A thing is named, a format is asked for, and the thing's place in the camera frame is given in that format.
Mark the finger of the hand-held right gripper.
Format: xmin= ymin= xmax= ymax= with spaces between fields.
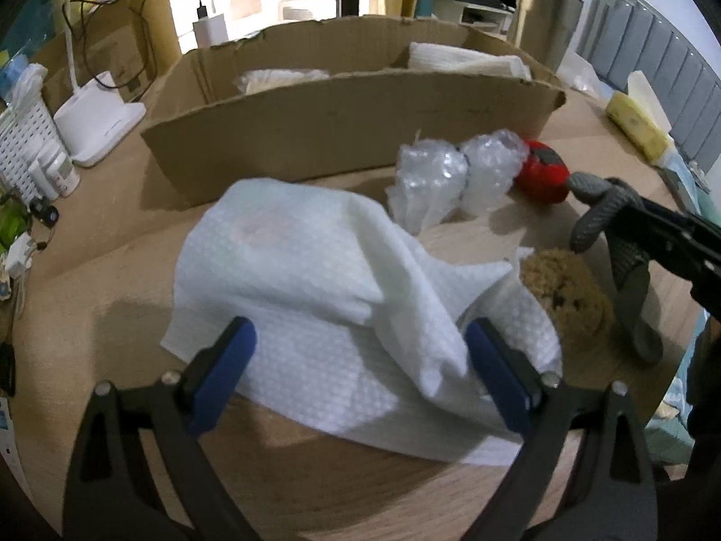
xmin=636 ymin=196 xmax=702 ymax=227
xmin=615 ymin=215 xmax=705 ymax=281

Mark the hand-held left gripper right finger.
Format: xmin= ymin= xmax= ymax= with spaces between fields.
xmin=465 ymin=317 xmax=660 ymax=541

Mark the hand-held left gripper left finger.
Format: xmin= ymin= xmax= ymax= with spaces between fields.
xmin=61 ymin=316 xmax=265 ymax=541

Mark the red plush toy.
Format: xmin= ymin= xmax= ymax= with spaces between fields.
xmin=514 ymin=140 xmax=571 ymax=204

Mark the large white textured cloth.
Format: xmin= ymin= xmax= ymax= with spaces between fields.
xmin=159 ymin=177 xmax=564 ymax=468

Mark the brown cardboard box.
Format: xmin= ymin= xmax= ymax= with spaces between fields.
xmin=141 ymin=14 xmax=567 ymax=209

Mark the yellow tissue pack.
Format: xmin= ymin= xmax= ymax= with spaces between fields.
xmin=605 ymin=70 xmax=674 ymax=161

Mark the grey padded headboard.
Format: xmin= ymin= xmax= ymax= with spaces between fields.
xmin=577 ymin=0 xmax=721 ymax=181

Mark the clear plastic bag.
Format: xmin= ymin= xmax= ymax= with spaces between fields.
xmin=563 ymin=48 xmax=610 ymax=103

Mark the stainless steel tumbler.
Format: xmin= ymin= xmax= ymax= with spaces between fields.
xmin=508 ymin=0 xmax=584 ymax=71

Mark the white plug adapter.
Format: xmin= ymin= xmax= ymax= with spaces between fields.
xmin=5 ymin=234 xmax=41 ymax=278

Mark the folded white cloth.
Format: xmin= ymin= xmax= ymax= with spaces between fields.
xmin=406 ymin=41 xmax=533 ymax=81

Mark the white pill bottle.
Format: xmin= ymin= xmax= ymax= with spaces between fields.
xmin=28 ymin=160 xmax=60 ymax=202
xmin=48 ymin=152 xmax=81 ymax=198

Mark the white computer desk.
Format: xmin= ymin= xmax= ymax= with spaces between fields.
xmin=434 ymin=0 xmax=516 ymax=32

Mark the white desk lamp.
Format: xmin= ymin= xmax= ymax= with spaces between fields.
xmin=53 ymin=3 xmax=147 ymax=169

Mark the clear plastic packet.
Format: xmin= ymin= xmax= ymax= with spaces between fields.
xmin=235 ymin=69 xmax=330 ymax=96

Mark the white plastic basket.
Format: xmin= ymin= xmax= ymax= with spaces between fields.
xmin=0 ymin=90 xmax=71 ymax=204

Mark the brown cardboard carton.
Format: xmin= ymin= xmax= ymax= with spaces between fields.
xmin=34 ymin=25 xmax=161 ymax=110

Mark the white charger block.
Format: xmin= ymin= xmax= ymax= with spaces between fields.
xmin=193 ymin=17 xmax=229 ymax=47

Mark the black charging cable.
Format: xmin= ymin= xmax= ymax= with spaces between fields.
xmin=62 ymin=0 xmax=210 ymax=94

